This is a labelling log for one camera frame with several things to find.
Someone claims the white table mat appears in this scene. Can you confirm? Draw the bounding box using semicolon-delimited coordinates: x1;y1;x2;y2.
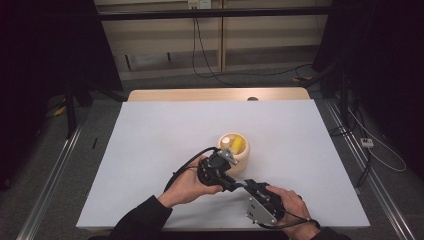
75;99;371;231

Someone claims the person's right hand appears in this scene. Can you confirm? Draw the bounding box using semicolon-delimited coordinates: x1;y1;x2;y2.
266;185;321;240

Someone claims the person's left hand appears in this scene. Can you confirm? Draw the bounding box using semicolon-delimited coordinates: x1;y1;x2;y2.
158;156;224;209

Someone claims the wooden table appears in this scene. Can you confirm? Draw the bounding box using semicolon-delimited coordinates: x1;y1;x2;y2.
127;87;311;102

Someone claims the yellow highlighter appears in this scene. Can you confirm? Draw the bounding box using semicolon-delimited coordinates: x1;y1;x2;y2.
231;134;246;155

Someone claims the cream duck pen holder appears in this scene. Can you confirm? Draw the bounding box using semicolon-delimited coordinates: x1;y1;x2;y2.
217;132;251;176

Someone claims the aluminium floor rail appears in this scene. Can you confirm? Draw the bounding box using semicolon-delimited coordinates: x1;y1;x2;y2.
16;123;84;240
324;99;418;240

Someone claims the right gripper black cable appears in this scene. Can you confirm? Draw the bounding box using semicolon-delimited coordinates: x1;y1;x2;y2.
258;209;321;231

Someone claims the black hanging cable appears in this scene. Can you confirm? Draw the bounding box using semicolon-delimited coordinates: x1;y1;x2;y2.
191;16;313;87

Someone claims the black metal stand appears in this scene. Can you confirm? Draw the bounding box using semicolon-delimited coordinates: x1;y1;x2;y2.
301;63;351;129
63;79;126;139

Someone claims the white wall socket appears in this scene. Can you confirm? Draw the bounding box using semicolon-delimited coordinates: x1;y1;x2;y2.
187;0;213;10

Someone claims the black curtain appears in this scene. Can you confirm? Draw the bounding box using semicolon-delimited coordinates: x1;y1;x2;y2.
0;0;124;191
311;0;424;178

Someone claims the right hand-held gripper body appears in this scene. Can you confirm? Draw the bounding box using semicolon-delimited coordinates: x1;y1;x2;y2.
245;181;287;226

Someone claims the white floor cable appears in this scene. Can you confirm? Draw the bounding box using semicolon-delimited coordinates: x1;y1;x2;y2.
346;106;408;173

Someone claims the black horizontal bar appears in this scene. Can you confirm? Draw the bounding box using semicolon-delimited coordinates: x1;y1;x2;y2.
97;6;334;22

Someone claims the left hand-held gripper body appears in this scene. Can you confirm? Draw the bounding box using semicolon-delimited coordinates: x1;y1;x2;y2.
196;148;239;194

